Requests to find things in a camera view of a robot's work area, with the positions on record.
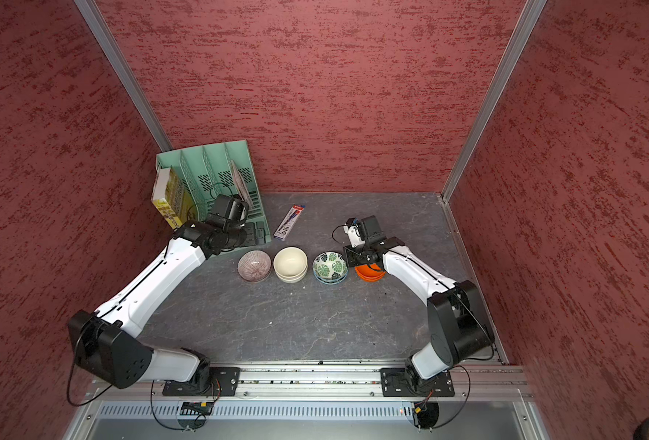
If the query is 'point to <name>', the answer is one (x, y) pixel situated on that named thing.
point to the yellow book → (171, 199)
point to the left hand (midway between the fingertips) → (249, 239)
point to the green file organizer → (212, 171)
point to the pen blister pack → (289, 222)
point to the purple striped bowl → (254, 266)
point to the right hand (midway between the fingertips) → (345, 260)
